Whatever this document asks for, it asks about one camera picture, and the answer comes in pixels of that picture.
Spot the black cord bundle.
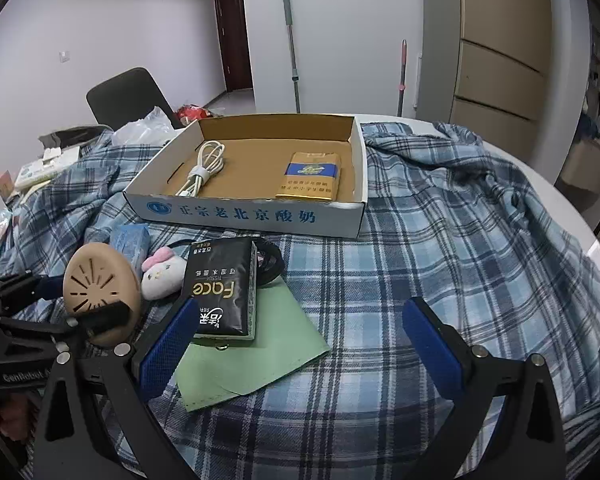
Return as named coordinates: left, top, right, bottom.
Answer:
left=169, top=232, right=285, bottom=289

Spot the blue tissue pack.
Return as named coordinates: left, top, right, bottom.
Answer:
left=108, top=223, right=152, bottom=271

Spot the red bag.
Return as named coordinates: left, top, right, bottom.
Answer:
left=174, top=103, right=224, bottom=129

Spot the black tissue pack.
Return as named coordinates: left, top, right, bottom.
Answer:
left=180, top=237, right=259, bottom=347

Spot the green pouch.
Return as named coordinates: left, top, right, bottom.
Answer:
left=172, top=275, right=331, bottom=414

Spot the white cardboard box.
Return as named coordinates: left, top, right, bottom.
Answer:
left=123, top=113, right=369, bottom=240

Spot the white printed box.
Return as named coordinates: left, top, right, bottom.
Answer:
left=12, top=147, right=79, bottom=192

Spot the gold refrigerator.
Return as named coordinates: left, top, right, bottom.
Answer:
left=447, top=0, right=554, bottom=154

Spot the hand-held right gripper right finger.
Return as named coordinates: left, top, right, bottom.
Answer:
left=402, top=297, right=569, bottom=480

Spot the pink mop handle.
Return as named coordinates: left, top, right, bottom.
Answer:
left=395, top=38, right=409, bottom=119

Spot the yellow blue cigarette pack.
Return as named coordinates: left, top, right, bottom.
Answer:
left=274, top=151, right=342, bottom=202

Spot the pile of small packets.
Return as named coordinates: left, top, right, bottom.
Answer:
left=0, top=175, right=37, bottom=272

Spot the white coiled cable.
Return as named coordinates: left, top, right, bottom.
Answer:
left=174, top=141, right=227, bottom=199

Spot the clear plastic bag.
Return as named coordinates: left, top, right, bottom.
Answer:
left=110, top=105, right=179, bottom=146

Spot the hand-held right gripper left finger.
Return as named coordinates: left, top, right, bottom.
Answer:
left=32, top=296, right=204, bottom=480

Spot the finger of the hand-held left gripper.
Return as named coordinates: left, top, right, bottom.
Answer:
left=0, top=270, right=67, bottom=317
left=0, top=302, right=132, bottom=348

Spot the pink white plush toy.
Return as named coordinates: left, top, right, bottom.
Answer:
left=140, top=246, right=189, bottom=301

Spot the black chair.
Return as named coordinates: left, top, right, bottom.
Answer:
left=85, top=67, right=179, bottom=129

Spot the blue plaid cloth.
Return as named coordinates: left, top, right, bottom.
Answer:
left=0, top=121, right=600, bottom=480

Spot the tan perforated round disc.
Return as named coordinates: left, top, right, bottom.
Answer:
left=62, top=242, right=142, bottom=349

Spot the dark grey bag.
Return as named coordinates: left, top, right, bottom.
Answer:
left=38, top=124, right=114, bottom=149

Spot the grey mop handle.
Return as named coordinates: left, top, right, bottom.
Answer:
left=281, top=0, right=302, bottom=115

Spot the dark wooden door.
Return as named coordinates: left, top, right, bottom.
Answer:
left=212, top=0, right=255, bottom=94

